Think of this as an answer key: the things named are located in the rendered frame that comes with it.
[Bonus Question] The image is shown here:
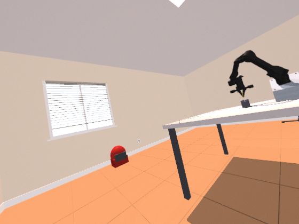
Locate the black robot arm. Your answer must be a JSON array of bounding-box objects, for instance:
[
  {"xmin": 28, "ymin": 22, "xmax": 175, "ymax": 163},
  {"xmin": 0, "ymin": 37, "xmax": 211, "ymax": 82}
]
[{"xmin": 228, "ymin": 50, "xmax": 291, "ymax": 86}]

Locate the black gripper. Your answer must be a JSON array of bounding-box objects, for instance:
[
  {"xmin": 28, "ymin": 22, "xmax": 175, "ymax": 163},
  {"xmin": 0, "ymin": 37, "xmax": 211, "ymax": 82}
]
[{"xmin": 230, "ymin": 82, "xmax": 254, "ymax": 97}]

